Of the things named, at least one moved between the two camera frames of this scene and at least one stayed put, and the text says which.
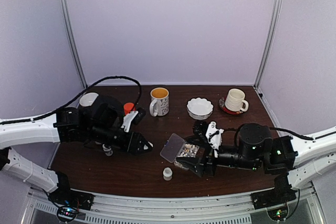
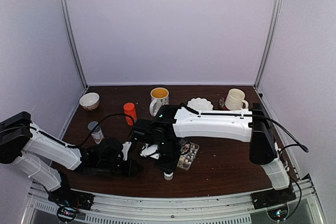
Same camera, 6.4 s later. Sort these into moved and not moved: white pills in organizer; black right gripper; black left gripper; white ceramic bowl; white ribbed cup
Moved: black left gripper; black right gripper
Not moved: white pills in organizer; white ribbed cup; white ceramic bowl
